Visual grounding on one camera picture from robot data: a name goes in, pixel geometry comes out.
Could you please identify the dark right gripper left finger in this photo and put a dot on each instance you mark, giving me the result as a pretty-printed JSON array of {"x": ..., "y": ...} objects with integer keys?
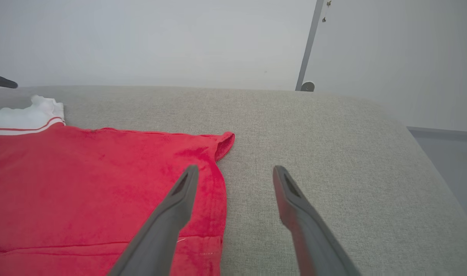
[{"x": 168, "y": 226}]

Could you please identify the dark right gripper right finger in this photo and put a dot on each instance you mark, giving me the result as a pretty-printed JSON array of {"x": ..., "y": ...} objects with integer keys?
[{"x": 306, "y": 230}]

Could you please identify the red and white jersey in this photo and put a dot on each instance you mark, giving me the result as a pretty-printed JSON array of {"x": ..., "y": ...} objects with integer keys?
[{"x": 64, "y": 184}]

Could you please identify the grey fabric sofa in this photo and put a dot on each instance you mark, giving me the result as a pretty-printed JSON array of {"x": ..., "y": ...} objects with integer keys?
[{"x": 333, "y": 153}]

